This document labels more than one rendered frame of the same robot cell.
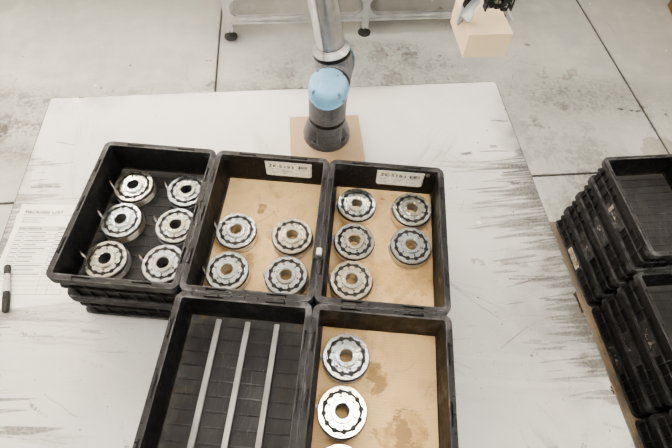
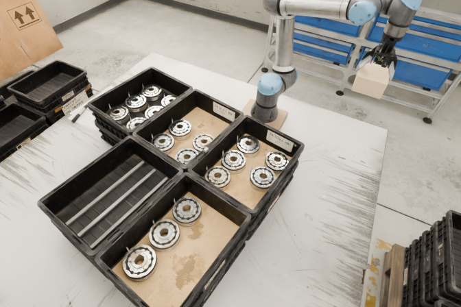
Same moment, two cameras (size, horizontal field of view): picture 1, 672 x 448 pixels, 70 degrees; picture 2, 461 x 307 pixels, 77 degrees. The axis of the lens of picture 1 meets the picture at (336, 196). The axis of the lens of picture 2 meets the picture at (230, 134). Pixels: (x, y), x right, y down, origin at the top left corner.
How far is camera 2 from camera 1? 0.44 m
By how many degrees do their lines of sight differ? 21
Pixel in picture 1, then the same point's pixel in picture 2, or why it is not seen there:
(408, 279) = (250, 194)
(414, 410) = (204, 259)
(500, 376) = (278, 286)
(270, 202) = (206, 125)
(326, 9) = (283, 40)
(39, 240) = not seen: hidden behind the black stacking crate
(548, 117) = (441, 186)
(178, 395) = (101, 183)
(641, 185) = not seen: outside the picture
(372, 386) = (191, 234)
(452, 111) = (348, 133)
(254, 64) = not seen: hidden behind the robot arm
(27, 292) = (86, 118)
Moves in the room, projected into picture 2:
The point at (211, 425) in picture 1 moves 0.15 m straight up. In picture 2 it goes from (104, 204) to (92, 181)
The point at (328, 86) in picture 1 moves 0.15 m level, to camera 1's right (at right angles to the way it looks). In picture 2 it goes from (269, 81) to (296, 92)
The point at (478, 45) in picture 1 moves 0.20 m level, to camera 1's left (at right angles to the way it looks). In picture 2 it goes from (362, 85) to (318, 68)
